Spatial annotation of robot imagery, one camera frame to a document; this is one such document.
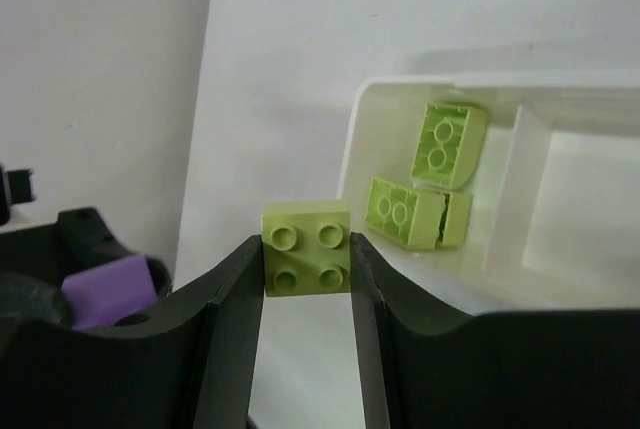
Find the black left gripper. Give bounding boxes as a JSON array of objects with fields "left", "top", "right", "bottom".
[{"left": 1, "top": 207, "right": 172, "bottom": 329}]

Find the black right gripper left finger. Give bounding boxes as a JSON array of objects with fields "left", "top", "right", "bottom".
[{"left": 1, "top": 236, "right": 263, "bottom": 428}]

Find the purple sloped lego brick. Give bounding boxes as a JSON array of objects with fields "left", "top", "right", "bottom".
[{"left": 61, "top": 255, "right": 159, "bottom": 330}]

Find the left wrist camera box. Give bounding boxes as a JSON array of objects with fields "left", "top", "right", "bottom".
[{"left": 0, "top": 166, "right": 36, "bottom": 226}]

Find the green sloped lego brick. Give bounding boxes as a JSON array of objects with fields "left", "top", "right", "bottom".
[{"left": 437, "top": 192, "right": 473, "bottom": 248}]

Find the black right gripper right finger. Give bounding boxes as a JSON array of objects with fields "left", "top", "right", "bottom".
[{"left": 350, "top": 233, "right": 639, "bottom": 428}]

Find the green square lego brick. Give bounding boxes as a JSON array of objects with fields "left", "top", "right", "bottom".
[{"left": 365, "top": 177, "right": 446, "bottom": 251}]

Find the green small lego brick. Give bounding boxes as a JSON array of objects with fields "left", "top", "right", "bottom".
[{"left": 261, "top": 200, "right": 351, "bottom": 297}]

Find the white divided sorting tray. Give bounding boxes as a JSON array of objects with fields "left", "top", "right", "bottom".
[{"left": 339, "top": 69, "right": 639, "bottom": 313}]

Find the green curved lego brick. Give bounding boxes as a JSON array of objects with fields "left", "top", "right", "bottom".
[{"left": 411, "top": 102, "right": 489, "bottom": 190}]

